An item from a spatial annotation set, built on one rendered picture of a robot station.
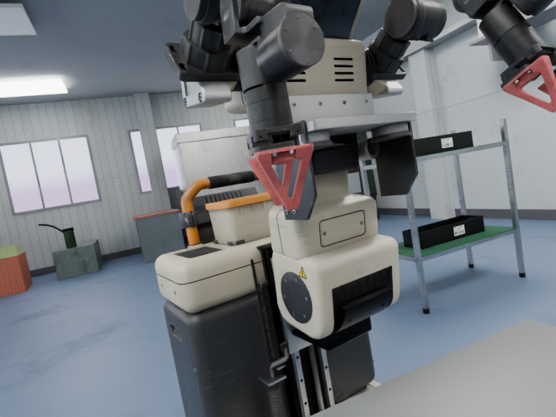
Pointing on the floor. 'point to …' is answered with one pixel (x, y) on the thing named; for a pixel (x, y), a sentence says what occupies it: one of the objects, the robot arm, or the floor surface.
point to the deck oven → (213, 157)
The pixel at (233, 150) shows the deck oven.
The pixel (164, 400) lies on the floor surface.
